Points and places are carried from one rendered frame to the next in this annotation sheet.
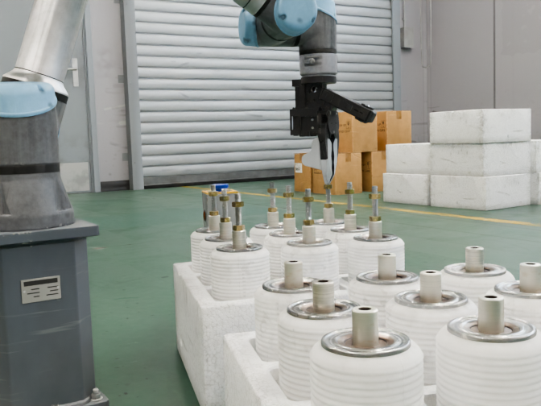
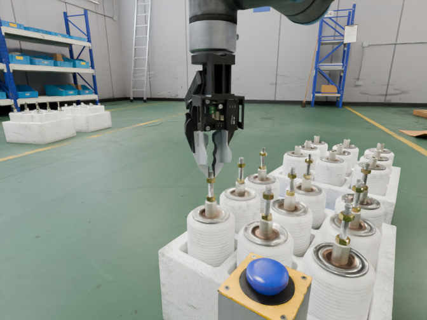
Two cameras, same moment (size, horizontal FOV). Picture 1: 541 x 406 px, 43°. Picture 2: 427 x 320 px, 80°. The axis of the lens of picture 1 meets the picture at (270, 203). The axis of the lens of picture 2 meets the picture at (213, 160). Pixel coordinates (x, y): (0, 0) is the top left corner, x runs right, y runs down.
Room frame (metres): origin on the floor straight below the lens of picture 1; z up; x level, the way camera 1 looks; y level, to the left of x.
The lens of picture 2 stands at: (1.66, 0.23, 0.50)
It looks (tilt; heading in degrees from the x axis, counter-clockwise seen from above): 17 degrees down; 230
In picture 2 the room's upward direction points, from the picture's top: straight up
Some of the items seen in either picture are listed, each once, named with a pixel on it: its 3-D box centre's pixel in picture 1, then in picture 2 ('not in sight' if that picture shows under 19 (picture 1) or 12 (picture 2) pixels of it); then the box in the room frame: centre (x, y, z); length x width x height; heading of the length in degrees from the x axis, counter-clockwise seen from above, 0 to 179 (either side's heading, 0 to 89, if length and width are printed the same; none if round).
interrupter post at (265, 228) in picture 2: (273, 220); (265, 226); (1.34, 0.00, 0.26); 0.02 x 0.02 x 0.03
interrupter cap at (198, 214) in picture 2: (328, 222); (211, 214); (1.37, -0.12, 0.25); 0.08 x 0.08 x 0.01
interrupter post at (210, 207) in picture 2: (328, 216); (211, 207); (1.37, -0.12, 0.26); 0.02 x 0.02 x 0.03
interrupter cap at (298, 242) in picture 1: (309, 242); (305, 189); (1.11, -0.06, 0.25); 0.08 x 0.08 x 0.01
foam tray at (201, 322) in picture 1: (292, 320); (283, 271); (1.23, -0.03, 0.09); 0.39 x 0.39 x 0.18; 14
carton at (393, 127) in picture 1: (386, 130); not in sight; (5.33, -0.93, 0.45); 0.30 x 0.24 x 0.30; 28
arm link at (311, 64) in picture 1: (317, 67); (214, 42); (1.37, -0.10, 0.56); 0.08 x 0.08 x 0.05
